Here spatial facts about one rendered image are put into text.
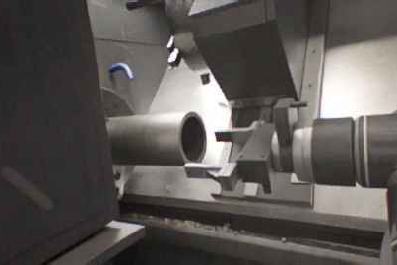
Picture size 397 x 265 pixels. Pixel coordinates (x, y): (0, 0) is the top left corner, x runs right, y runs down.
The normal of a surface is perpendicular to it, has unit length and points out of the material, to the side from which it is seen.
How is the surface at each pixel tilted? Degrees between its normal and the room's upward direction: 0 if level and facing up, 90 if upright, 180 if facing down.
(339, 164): 93
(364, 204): 45
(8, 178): 90
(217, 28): 89
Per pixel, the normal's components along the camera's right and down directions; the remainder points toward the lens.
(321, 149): -0.51, -0.15
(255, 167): -0.44, 0.47
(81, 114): 0.88, -0.04
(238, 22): -0.50, 0.18
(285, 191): -0.44, -0.56
